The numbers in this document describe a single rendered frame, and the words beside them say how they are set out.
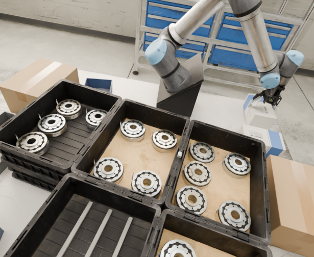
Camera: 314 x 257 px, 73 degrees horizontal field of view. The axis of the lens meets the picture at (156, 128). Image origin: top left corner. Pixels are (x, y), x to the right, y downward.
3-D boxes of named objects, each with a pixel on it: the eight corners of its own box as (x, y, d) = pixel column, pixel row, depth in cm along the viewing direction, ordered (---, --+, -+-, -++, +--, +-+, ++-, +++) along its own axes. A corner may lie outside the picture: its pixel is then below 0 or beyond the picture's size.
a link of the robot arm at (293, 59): (285, 47, 100) (304, 51, 99) (273, 68, 108) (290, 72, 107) (288, 54, 95) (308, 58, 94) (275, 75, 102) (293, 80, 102)
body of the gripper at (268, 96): (262, 104, 113) (274, 85, 104) (259, 95, 119) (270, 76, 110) (276, 107, 113) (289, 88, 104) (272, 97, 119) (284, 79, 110)
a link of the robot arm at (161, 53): (155, 79, 106) (138, 58, 99) (163, 63, 114) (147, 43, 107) (175, 71, 99) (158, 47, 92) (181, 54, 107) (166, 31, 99)
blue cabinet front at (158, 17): (142, 50, 257) (147, -3, 217) (201, 60, 257) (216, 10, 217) (142, 51, 255) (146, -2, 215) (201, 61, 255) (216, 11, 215)
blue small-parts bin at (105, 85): (87, 87, 130) (86, 77, 125) (112, 88, 132) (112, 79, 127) (81, 108, 116) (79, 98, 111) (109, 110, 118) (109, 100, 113)
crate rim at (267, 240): (190, 122, 89) (191, 118, 87) (262, 145, 85) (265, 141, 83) (162, 210, 61) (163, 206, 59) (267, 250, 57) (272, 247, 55)
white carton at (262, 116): (242, 104, 135) (248, 93, 129) (261, 108, 135) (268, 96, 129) (247, 126, 121) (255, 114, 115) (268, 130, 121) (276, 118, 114)
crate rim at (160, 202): (123, 101, 93) (123, 97, 91) (189, 122, 89) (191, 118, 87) (69, 175, 65) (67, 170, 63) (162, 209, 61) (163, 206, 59)
